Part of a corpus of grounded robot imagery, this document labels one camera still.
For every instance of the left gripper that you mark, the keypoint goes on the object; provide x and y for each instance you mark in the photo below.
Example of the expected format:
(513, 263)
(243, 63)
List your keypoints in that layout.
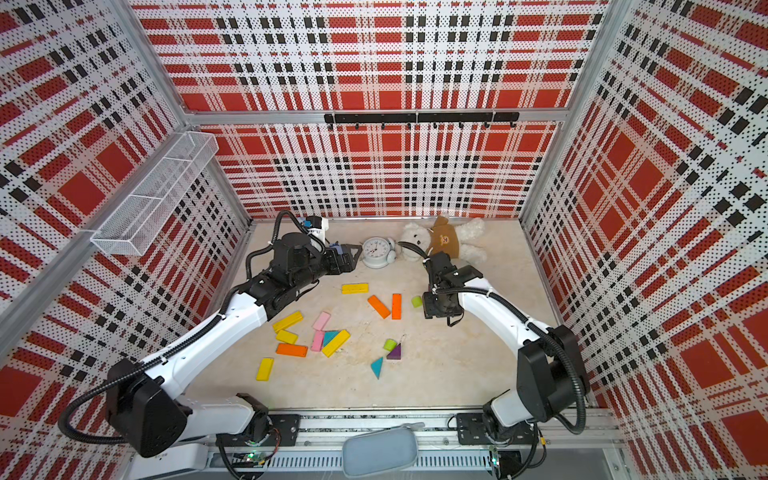
(347, 263)

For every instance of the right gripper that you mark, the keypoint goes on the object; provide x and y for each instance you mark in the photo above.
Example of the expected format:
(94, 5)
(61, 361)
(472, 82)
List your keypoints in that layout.
(430, 311)

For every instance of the orange trapezoid block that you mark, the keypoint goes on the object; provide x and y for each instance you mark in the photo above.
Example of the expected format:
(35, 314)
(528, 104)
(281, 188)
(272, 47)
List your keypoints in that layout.
(382, 310)

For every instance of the purple triangle block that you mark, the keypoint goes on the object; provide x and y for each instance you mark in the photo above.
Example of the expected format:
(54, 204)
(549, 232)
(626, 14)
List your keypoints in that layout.
(395, 353)

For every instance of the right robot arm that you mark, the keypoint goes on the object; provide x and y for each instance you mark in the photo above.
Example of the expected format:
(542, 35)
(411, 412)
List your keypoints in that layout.
(551, 380)

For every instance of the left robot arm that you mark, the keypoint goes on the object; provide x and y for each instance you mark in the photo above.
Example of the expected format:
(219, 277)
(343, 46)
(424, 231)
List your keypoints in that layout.
(143, 399)

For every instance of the white alarm clock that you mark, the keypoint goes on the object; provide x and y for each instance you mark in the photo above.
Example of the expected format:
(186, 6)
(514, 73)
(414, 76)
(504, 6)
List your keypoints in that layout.
(378, 252)

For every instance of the yellow long block top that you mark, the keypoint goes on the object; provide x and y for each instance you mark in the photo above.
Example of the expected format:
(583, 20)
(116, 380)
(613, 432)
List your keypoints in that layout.
(357, 288)

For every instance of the yellow long block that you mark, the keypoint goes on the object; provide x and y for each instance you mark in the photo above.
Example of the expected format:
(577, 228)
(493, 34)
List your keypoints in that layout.
(335, 343)
(288, 321)
(357, 288)

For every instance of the orange rectangular block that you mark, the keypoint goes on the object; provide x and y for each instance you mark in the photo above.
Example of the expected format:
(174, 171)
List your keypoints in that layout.
(396, 311)

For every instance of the white teddy bear brown hoodie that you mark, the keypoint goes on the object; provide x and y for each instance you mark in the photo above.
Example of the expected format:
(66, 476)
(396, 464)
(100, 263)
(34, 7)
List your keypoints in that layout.
(445, 237)

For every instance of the green half-cylinder block lower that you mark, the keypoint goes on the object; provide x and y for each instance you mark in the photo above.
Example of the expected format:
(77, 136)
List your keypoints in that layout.
(390, 344)

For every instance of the pink block upper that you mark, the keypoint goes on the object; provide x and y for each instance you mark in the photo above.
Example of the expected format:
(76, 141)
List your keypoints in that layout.
(321, 321)

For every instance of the pink block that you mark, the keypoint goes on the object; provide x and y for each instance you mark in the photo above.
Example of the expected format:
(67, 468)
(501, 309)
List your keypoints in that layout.
(321, 321)
(318, 339)

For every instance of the yellow long block left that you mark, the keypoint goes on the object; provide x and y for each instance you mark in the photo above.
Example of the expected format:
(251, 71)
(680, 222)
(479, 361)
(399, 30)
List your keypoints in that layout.
(288, 321)

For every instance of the teal triangle block centre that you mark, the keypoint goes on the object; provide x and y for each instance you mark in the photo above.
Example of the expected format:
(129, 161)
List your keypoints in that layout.
(328, 337)

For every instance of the teal triangle block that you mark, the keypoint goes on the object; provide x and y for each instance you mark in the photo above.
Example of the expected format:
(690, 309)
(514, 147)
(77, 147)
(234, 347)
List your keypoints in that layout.
(377, 366)
(328, 337)

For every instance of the yellow long block centre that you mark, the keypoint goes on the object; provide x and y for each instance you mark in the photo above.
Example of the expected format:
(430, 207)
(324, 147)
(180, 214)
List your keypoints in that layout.
(335, 343)

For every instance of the pink block lower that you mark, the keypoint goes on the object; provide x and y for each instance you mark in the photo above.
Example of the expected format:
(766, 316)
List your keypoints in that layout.
(318, 339)

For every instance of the small yellow block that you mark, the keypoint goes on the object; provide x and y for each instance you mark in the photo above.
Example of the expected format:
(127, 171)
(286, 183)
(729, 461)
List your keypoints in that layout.
(286, 337)

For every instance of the orange block lower left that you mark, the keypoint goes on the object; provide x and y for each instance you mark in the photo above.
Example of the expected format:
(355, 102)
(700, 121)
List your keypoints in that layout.
(292, 350)

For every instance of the yellow block bottom left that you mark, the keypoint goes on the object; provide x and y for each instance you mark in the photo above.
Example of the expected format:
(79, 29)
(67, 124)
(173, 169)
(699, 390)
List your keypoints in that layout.
(265, 369)

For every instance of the grey pouch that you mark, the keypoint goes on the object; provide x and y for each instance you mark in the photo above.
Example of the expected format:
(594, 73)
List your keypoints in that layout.
(379, 452)

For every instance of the white box device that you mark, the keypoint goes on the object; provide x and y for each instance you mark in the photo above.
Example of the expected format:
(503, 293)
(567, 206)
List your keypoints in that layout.
(173, 462)

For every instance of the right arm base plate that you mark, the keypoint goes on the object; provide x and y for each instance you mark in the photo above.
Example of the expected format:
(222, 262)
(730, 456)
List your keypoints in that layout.
(477, 428)

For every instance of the black hook rail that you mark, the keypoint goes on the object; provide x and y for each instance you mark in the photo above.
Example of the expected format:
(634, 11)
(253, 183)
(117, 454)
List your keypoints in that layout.
(421, 117)

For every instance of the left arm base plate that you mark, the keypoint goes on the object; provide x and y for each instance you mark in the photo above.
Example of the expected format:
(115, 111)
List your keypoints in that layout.
(265, 430)

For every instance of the white wire basket shelf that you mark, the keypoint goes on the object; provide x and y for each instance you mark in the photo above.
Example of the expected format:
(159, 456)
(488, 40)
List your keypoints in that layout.
(134, 225)

